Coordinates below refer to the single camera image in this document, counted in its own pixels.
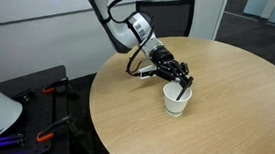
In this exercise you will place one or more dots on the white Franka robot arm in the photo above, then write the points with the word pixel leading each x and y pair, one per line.
pixel 121 35

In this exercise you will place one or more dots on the black mesh office chair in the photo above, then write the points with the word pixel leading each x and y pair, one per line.
pixel 173 16

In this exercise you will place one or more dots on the white paper cup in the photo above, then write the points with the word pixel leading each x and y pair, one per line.
pixel 175 107

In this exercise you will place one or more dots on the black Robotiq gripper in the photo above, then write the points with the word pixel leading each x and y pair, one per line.
pixel 165 64

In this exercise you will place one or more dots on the black marker pen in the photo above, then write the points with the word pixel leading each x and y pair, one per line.
pixel 181 95

